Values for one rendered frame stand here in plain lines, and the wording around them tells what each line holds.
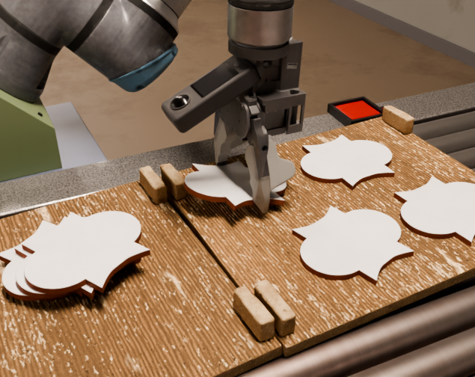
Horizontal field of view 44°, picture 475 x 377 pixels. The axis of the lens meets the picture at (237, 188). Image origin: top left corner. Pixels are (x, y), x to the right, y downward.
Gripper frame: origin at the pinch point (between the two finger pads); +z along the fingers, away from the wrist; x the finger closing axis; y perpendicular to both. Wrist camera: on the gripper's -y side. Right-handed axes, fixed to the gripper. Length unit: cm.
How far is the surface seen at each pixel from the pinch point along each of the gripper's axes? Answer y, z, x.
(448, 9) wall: 260, 53, 204
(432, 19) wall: 261, 62, 215
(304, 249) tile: 1.2, 0.5, -14.4
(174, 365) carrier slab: -18.5, 2.4, -22.1
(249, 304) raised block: -9.8, -0.7, -20.8
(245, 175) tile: 2.1, -0.7, 1.5
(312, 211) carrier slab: 7.0, 1.0, -7.7
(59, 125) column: -13.5, 7.7, 44.6
